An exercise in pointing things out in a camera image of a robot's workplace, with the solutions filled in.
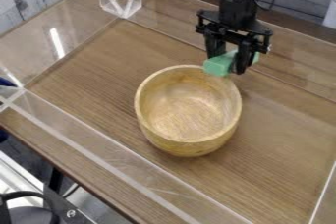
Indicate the grey metal bracket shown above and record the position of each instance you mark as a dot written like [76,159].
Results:
[70,214]

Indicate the brown wooden bowl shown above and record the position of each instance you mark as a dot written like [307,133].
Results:
[187,110]

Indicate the green rectangular block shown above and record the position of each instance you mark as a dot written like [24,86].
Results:
[220,66]

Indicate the clear acrylic enclosure wall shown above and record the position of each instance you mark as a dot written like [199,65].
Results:
[78,59]

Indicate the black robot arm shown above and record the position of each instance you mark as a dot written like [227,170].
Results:
[236,38]

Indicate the blue object at edge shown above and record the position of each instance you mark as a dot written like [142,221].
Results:
[6,82]

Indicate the black table leg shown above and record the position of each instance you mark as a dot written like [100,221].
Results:
[55,180]

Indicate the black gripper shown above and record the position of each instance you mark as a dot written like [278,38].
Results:
[232,24]

